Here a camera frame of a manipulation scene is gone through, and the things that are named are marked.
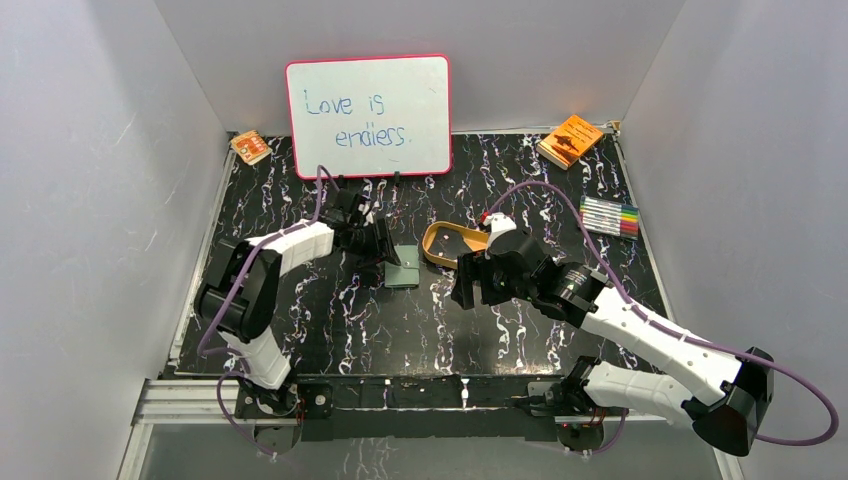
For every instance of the aluminium frame rail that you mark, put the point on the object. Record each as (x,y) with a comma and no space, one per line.
(207,429)

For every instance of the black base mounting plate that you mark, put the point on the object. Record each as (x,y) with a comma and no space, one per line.
(424,401)

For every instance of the mint green card holder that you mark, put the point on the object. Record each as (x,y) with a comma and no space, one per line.
(405,274)

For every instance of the small orange card box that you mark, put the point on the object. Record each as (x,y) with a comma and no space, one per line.
(250,147)

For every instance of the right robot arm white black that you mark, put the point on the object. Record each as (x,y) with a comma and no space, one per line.
(721,397)

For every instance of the orange book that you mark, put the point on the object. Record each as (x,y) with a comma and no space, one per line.
(566,144)

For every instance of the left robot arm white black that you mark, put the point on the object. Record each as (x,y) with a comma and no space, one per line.
(238,292)

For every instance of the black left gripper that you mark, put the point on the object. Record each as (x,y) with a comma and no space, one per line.
(376,237)

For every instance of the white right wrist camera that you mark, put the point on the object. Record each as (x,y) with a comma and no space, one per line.
(497,224)

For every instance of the pink framed whiteboard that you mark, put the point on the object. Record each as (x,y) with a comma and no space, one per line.
(371,117)

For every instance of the coloured marker pen set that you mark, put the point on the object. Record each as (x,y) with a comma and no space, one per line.
(610,218)

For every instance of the orange oval tray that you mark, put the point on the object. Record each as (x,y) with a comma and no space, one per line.
(444,242)

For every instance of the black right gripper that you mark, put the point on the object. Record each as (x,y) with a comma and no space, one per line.
(473,267)

